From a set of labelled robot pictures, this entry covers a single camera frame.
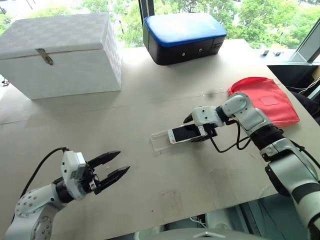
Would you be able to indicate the grey rounded robot torso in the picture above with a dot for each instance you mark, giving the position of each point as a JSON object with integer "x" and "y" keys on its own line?
{"x": 200, "y": 235}

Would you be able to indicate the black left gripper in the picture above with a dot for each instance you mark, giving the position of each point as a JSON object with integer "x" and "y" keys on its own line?
{"x": 90, "y": 180}

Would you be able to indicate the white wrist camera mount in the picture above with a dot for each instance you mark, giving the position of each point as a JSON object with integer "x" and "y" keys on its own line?
{"x": 71, "y": 170}
{"x": 203, "y": 115}

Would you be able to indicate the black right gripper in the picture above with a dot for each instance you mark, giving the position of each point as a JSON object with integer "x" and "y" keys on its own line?
{"x": 209, "y": 130}

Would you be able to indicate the white smartphone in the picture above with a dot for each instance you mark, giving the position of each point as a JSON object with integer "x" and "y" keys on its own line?
{"x": 181, "y": 133}

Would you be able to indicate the small black sill item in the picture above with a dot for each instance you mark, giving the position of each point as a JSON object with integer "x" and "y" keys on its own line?
{"x": 265, "y": 52}
{"x": 277, "y": 53}

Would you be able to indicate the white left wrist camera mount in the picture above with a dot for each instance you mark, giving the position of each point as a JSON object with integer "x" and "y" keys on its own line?
{"x": 71, "y": 170}

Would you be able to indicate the metal box latch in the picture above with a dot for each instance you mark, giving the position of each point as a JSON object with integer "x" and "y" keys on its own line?
{"x": 45, "y": 56}

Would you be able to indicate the clear plastic phone case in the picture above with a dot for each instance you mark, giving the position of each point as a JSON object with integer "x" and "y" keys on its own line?
{"x": 158, "y": 142}

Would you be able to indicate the black fabric item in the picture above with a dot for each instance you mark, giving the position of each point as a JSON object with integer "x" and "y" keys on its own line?
{"x": 306, "y": 102}

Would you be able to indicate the red fabric pouch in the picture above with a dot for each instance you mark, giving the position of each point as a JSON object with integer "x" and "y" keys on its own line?
{"x": 272, "y": 100}

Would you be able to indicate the grey window frame post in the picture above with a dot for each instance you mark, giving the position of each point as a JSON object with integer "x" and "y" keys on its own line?
{"x": 308, "y": 45}

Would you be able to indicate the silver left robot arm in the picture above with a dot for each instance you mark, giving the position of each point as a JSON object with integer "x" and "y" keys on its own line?
{"x": 30, "y": 207}

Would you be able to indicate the black window pillar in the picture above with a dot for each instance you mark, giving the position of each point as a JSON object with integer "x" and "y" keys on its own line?
{"x": 146, "y": 7}

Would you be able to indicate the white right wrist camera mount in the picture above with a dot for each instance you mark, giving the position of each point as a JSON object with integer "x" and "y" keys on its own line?
{"x": 203, "y": 115}

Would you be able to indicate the blue and black case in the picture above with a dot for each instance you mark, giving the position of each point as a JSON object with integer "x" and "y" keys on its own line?
{"x": 182, "y": 37}

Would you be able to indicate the white woven lidded box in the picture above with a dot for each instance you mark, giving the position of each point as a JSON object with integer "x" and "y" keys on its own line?
{"x": 57, "y": 70}

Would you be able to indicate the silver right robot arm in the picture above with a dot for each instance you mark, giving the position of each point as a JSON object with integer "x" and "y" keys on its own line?
{"x": 282, "y": 152}

